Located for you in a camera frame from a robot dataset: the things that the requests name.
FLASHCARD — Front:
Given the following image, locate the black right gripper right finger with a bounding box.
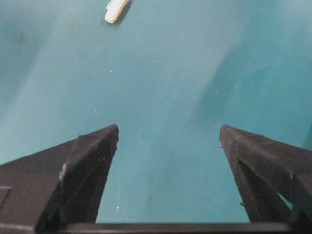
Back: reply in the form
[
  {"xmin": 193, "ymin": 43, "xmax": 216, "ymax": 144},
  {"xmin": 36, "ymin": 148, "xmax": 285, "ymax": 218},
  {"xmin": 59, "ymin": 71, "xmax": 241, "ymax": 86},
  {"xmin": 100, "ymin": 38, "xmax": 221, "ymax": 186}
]
[{"xmin": 219, "ymin": 125, "xmax": 312, "ymax": 223}]

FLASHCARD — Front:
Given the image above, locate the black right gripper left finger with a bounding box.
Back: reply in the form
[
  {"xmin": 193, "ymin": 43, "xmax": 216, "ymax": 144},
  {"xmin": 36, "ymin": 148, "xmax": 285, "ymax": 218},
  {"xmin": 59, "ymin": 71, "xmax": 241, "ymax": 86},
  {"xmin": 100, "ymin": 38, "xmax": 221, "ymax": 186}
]
[{"xmin": 0, "ymin": 124, "xmax": 119, "ymax": 232}]

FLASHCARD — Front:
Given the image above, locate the small wooden dowel rod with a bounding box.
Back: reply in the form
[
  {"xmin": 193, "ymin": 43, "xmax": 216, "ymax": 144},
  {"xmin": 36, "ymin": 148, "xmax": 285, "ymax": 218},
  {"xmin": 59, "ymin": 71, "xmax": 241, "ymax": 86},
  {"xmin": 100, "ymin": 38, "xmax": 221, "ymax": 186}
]
[{"xmin": 104, "ymin": 0, "xmax": 129, "ymax": 24}]

